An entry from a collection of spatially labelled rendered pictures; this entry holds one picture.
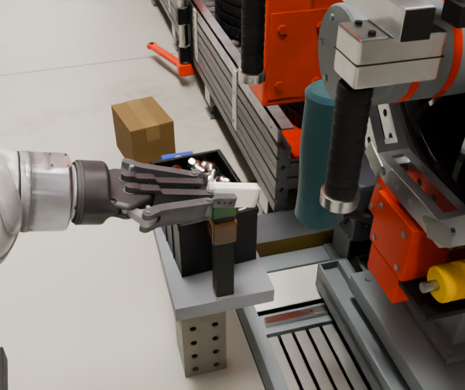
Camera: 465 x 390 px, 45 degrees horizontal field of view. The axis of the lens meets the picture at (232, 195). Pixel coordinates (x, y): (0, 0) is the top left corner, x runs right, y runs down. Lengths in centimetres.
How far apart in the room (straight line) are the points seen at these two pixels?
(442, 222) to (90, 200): 50
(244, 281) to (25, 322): 78
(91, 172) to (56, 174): 4
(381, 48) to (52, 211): 37
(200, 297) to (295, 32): 63
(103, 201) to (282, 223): 101
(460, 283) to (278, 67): 64
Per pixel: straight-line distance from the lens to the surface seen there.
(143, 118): 203
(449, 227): 86
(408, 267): 98
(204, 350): 135
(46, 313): 161
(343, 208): 64
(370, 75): 56
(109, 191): 64
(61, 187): 63
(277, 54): 129
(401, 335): 124
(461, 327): 120
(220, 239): 85
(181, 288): 97
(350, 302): 138
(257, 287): 96
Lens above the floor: 114
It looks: 36 degrees down
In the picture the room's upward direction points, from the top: straight up
